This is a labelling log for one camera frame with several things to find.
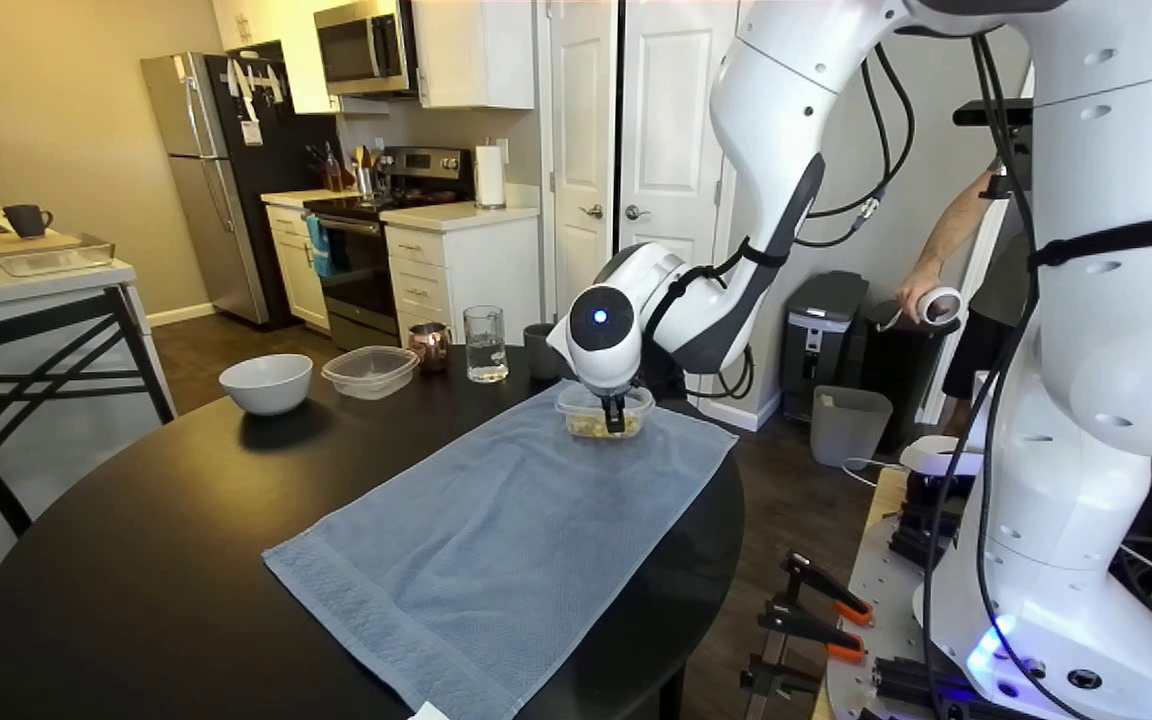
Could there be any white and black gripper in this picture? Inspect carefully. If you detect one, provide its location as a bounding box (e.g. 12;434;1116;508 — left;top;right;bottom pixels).
547;246;684;423

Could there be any clear plastic bowl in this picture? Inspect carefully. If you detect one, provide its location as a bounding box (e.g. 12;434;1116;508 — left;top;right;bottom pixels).
552;386;657;436

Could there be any pile of yellow candies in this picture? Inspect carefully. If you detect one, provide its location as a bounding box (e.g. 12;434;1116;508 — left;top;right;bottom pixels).
567;416;640;440

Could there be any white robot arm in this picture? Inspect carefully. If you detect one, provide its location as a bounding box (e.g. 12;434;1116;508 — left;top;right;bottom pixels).
552;0;1152;720

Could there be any white ceramic bowl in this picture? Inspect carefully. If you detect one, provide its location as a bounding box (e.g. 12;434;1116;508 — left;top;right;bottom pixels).
221;351;310;416

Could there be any clear drinking glass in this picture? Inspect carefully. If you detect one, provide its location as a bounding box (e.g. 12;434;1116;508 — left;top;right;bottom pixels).
463;304;506;386

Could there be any small dark glass jar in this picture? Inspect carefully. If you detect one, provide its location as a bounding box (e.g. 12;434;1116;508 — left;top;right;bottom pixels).
408;319;448;372

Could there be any white paper towel roll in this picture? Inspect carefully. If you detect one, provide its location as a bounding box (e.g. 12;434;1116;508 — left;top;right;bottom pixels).
474;146;506;208

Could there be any black trash can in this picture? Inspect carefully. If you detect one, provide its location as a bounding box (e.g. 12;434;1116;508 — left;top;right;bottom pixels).
781;272;869;419

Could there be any clear plastic container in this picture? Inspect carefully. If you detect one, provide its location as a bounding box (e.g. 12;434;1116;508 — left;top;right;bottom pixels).
324;346;417;400

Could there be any grey plastic bin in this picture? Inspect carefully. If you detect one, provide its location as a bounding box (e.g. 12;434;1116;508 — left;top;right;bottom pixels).
809;386;893;468

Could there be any black kitchen stove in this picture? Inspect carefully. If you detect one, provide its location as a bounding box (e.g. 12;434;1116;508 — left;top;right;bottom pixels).
306;146;471;349

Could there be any light blue towel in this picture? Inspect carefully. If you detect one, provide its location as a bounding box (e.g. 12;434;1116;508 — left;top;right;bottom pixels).
263;388;736;720

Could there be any white kitchen cabinet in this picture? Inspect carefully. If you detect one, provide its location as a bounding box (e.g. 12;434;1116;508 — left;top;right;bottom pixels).
413;0;534;113

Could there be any white handheld controller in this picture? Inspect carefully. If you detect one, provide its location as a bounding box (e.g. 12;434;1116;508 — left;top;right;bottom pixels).
879;290;964;334

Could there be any black orange clamp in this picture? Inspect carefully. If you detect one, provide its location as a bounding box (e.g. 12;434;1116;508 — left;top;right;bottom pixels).
760;602;863;665
784;552;871;624

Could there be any stainless steel microwave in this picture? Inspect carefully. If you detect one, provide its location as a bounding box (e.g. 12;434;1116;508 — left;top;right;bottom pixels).
316;0;413;97

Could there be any person in dark shirt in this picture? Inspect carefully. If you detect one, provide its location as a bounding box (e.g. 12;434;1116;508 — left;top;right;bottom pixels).
897;157;1047;434

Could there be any stainless steel refrigerator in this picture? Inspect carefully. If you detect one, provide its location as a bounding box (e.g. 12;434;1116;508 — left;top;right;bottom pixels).
138;46;337;330

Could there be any round black table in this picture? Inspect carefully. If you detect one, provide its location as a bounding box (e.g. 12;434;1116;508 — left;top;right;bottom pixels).
0;349;746;720

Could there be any black mug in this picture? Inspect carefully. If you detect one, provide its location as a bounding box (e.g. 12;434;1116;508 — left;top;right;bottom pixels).
5;205;51;239

